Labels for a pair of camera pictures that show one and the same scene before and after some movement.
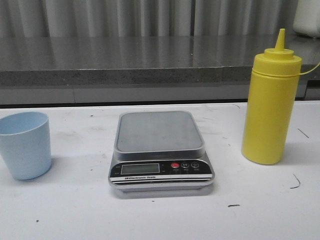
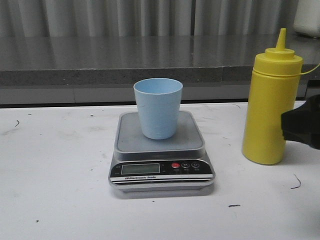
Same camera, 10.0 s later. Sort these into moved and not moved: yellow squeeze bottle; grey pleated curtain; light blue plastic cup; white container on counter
Moved: light blue plastic cup
Not moved: grey pleated curtain; white container on counter; yellow squeeze bottle
